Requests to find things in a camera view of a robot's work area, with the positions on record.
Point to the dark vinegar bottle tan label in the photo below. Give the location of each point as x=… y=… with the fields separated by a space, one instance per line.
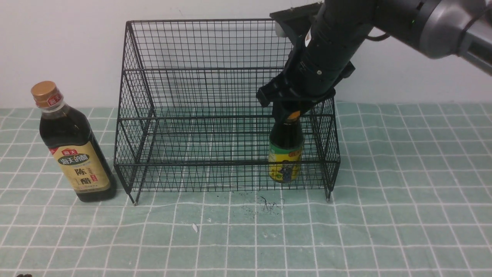
x=67 y=134

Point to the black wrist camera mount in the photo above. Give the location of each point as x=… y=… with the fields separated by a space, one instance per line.
x=294 y=22

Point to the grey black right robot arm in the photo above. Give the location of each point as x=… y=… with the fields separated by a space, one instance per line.
x=435 y=28

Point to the small yellow-label seasoning bottle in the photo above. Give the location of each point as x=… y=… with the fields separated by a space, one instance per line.
x=286 y=142

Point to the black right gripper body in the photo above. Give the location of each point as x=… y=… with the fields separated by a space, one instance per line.
x=318 y=61

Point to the green checkered tablecloth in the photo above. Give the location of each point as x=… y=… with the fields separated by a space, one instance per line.
x=412 y=199

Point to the black wire mesh shelf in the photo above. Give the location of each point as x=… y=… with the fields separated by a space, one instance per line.
x=188 y=118

